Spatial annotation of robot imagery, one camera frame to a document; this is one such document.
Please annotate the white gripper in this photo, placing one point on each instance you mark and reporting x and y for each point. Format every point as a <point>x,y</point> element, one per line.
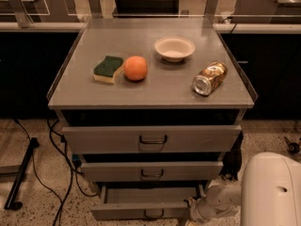
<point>198,209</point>

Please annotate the grey bottom drawer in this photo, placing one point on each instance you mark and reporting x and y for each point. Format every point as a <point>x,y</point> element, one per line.
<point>148,201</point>

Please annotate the grey drawer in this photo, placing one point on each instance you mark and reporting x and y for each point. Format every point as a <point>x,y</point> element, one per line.
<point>148,201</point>
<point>151,139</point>
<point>151,171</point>

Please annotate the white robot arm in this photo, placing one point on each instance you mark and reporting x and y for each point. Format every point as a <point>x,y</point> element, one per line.
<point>269,195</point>

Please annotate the grey middle drawer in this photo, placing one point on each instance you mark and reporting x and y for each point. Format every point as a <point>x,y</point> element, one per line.
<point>151,171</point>

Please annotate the grey top drawer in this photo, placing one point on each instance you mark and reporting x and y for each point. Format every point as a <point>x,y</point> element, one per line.
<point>151,139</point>

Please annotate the grey drawer cabinet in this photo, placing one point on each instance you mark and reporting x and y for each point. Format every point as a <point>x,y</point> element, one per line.
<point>164,98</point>

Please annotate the black caster wheel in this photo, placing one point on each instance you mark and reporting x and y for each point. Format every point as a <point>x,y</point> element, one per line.
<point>293,147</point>

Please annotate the gold soda can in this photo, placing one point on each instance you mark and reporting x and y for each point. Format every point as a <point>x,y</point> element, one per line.
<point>209,79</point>

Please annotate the orange fruit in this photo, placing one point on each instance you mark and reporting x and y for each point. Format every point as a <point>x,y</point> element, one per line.
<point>135,68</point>

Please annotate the green yellow sponge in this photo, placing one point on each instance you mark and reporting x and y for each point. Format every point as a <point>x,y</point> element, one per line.
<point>108,69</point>

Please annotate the white bowl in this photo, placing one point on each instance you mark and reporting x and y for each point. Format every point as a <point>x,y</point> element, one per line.
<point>174,49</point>

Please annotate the black floor stand bar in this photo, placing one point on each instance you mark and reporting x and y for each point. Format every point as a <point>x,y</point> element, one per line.
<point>11,203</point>

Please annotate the dark office chair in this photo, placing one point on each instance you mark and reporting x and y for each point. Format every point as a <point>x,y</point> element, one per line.
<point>146,8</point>

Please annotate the clear acrylic barrier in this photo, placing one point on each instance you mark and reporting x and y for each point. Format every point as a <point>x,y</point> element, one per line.
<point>72,11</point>

